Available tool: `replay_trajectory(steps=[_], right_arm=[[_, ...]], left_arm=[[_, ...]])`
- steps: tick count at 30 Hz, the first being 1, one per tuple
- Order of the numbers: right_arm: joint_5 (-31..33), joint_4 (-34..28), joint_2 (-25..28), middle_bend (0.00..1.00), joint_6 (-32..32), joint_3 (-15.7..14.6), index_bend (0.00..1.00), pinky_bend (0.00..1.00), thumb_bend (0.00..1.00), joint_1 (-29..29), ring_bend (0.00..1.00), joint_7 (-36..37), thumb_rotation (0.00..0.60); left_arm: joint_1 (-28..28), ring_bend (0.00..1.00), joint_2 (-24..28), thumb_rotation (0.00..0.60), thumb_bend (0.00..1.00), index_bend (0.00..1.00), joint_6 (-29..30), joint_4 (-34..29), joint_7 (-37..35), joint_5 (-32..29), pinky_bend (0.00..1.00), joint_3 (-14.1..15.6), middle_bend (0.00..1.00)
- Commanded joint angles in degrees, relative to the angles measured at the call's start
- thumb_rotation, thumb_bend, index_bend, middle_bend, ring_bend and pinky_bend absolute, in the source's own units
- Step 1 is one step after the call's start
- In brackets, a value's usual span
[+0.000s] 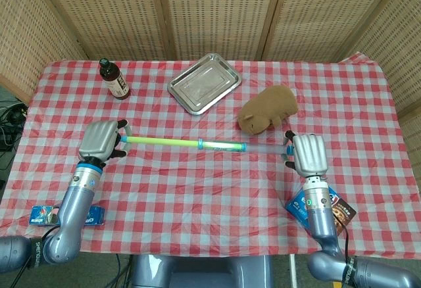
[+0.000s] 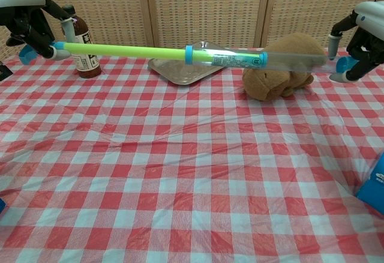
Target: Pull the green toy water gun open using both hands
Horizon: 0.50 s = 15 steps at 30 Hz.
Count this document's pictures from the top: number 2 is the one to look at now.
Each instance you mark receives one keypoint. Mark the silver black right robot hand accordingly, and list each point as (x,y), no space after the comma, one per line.
(373,19)

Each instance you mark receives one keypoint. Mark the green blue water squirter tube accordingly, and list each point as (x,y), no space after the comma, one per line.
(135,51)

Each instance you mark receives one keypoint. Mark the brown tea bottle black cap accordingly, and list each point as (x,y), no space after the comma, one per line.
(87,65)

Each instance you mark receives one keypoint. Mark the brown capybara plush toy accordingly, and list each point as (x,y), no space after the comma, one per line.
(270,86)

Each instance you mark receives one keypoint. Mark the blue chocolate cookie box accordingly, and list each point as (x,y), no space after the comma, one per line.
(375,185)

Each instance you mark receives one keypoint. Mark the rectangular stainless steel tray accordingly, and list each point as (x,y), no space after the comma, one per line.
(180,71)

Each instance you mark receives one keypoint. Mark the long blue Oreo box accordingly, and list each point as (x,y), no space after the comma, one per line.
(2,206)

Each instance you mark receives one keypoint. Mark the red white checkered tablecloth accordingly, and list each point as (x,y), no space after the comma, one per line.
(192,185)

